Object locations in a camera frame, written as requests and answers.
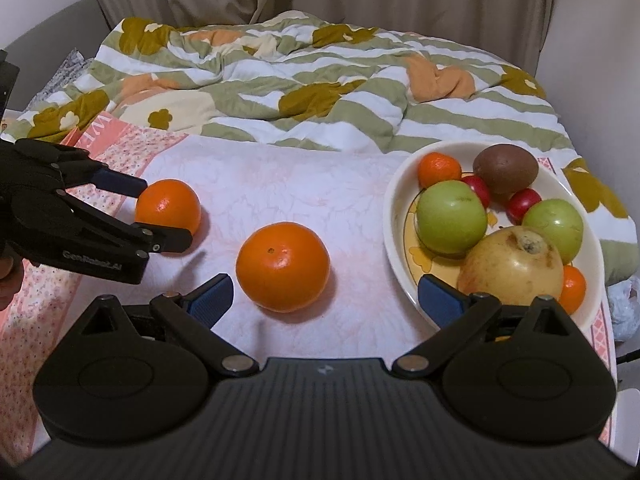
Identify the yellow apple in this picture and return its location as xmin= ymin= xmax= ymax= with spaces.
xmin=457 ymin=226 xmax=565 ymax=307

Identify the brown kiwi with sticker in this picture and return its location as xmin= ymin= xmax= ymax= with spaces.
xmin=473 ymin=143 xmax=539 ymax=196

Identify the small green apple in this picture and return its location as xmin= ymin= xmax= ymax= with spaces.
xmin=521 ymin=199 xmax=584 ymax=264

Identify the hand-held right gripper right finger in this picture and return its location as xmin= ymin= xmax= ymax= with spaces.
xmin=391 ymin=275 xmax=572 ymax=376

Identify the grey patterned cloth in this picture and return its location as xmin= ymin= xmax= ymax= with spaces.
xmin=32 ymin=47 xmax=97 ymax=108

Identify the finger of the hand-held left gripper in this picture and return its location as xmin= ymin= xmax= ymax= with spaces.
xmin=59 ymin=191 xmax=193 ymax=257
xmin=62 ymin=152 xmax=148 ymax=199

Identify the person's left hand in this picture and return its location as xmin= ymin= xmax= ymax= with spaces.
xmin=0 ymin=254 xmax=24 ymax=311

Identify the cream oval bowl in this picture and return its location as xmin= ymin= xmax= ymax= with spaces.
xmin=384 ymin=141 xmax=606 ymax=343

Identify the large orange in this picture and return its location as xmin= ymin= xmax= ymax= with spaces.
xmin=236 ymin=221 xmax=331 ymax=313
xmin=135 ymin=179 xmax=202 ymax=237

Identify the green floral striped blanket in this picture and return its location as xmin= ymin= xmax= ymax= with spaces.
xmin=15 ymin=10 xmax=640 ymax=286

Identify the large green apple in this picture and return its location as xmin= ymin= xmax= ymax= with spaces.
xmin=417 ymin=181 xmax=487 ymax=255

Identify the white plastic bag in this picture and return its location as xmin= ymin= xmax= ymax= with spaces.
xmin=606 ymin=279 xmax=640 ymax=343

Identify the pink floral towel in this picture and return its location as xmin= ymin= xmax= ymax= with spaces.
xmin=0 ymin=110 xmax=617 ymax=461

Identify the small mandarin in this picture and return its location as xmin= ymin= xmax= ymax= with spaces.
xmin=418 ymin=152 xmax=462 ymax=190
xmin=557 ymin=265 xmax=587 ymax=312

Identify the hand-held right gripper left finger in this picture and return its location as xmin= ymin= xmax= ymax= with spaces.
xmin=81 ymin=274 xmax=261 ymax=376

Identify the red cherry tomato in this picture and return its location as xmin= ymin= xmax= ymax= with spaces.
xmin=506 ymin=188 xmax=543 ymax=224
xmin=461 ymin=175 xmax=492 ymax=209

